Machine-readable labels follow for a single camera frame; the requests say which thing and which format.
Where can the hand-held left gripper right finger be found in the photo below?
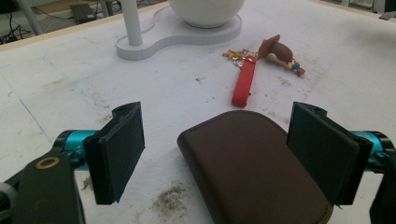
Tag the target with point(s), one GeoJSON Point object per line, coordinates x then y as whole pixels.
{"type": "Point", "coordinates": [327, 152]}

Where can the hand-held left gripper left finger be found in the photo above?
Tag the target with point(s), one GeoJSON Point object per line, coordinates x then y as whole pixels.
{"type": "Point", "coordinates": [115, 155]}

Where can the grey metal stand leg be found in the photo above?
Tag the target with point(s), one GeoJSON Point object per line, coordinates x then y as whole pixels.
{"type": "Point", "coordinates": [29, 15]}

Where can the white stand with round bowl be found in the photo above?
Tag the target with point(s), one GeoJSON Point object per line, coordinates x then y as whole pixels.
{"type": "Point", "coordinates": [186, 28]}

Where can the brown leather wallet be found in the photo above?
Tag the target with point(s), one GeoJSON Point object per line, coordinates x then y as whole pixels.
{"type": "Point", "coordinates": [252, 171]}

